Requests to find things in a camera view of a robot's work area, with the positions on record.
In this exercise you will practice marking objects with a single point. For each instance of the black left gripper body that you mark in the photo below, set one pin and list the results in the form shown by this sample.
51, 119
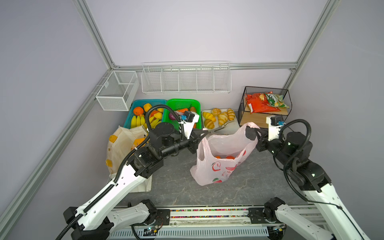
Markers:
174, 148

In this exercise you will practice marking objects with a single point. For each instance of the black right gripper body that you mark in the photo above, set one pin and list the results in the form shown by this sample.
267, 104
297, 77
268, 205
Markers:
274, 147

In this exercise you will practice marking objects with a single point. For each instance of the pink plastic grocery bag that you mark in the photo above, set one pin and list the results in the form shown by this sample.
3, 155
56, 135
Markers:
212, 166

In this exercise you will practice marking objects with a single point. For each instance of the yellow snack bag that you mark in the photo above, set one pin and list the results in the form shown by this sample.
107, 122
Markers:
137, 142

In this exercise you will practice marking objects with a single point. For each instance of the white canvas tote bag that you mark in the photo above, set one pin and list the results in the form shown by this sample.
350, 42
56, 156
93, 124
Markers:
119, 145

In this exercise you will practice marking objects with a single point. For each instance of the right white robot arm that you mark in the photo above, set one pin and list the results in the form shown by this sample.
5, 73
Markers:
290, 146

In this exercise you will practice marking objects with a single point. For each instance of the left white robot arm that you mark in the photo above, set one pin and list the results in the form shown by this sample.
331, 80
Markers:
97, 218

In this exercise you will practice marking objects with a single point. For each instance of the striped toy bread roll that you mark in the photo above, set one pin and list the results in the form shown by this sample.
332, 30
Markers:
209, 124

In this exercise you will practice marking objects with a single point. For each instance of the striped toy bread loaf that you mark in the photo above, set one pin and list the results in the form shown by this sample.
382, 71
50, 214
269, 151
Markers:
209, 116

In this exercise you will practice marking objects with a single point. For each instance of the white bread tray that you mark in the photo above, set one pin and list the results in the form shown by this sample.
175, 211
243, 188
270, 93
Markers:
230, 129

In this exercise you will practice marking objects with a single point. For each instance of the metal bread tongs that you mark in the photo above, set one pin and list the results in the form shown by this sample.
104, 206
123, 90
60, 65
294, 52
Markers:
221, 127

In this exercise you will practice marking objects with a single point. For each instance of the toy bread bun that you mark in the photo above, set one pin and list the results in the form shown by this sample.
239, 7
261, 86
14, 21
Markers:
216, 111

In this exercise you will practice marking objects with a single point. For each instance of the toy croissant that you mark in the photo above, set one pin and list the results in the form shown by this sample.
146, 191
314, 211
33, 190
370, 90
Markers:
223, 118

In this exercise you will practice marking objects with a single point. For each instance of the red chip bag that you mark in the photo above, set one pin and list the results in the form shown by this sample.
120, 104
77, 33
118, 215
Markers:
258, 104

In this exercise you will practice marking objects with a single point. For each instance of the green plastic basket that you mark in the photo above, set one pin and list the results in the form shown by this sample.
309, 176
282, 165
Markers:
178, 104

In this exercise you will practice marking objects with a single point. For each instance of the green snack bag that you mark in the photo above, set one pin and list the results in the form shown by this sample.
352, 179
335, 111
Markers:
276, 100

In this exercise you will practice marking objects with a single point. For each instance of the yellow-orange toy citrus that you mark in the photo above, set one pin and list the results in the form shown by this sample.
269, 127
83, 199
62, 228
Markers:
147, 107

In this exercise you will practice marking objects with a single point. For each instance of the yellow toy banana bunch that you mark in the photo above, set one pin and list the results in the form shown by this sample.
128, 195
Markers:
138, 121

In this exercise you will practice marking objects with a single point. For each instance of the teal plastic basket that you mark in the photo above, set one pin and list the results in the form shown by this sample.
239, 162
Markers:
141, 103

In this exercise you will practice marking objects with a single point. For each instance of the orange toy tangerine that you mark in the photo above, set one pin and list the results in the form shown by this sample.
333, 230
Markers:
138, 111

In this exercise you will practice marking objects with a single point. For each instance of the black wire snack rack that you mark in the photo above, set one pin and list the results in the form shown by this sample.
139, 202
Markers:
260, 119

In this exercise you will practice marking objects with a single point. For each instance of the white wire wall shelf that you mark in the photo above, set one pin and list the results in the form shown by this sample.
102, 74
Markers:
186, 77

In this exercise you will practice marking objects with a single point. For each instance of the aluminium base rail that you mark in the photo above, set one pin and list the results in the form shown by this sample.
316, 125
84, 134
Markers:
189, 216

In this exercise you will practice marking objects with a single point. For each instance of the white mesh wall basket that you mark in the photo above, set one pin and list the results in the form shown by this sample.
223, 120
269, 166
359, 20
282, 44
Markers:
118, 91

